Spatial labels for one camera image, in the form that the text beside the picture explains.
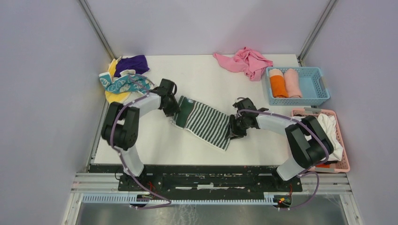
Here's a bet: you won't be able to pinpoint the light pink rolled towel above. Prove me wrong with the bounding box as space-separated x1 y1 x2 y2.
283 68 303 98

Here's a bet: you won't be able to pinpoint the blue slotted cable duct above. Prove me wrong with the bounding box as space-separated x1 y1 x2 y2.
82 194 277 206

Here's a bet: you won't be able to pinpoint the pink plastic basket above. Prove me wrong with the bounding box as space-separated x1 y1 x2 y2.
291 108 350 173

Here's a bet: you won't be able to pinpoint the yellow towel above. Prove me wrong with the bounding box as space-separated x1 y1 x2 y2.
105 57 131 103

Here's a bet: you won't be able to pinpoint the green white striped towel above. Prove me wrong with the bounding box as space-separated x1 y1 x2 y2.
171 96 230 151

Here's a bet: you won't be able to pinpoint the orange rolled towel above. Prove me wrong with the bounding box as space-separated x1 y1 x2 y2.
269 68 289 98

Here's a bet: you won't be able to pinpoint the aluminium frame rails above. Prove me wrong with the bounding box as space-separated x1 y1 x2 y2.
62 173 363 225

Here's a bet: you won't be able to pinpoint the blue plastic basket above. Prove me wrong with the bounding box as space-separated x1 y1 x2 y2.
261 67 330 106

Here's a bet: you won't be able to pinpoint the teal patterned towel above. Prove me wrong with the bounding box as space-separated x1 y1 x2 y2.
99 70 155 94

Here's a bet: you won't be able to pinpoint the purple towel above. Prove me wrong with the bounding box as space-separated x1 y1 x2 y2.
114 55 150 77

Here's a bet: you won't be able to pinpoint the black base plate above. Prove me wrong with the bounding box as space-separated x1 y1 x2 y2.
88 165 303 200

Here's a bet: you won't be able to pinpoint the orange cloth in basket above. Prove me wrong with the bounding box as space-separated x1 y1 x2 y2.
315 164 330 169

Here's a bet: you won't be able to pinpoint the white cloth in basket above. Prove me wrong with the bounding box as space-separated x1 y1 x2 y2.
317 113 344 162

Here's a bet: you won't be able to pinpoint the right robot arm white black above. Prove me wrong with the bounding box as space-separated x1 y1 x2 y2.
226 97 335 191

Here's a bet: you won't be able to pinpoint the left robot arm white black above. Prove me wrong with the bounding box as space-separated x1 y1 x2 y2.
101 79 180 191

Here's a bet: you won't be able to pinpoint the pink crumpled towel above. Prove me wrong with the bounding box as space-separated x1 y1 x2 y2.
213 47 273 82

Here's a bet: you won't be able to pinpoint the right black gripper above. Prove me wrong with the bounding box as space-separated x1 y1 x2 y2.
224 114 248 140

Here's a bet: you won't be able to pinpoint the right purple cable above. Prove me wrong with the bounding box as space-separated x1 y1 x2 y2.
233 97 321 211

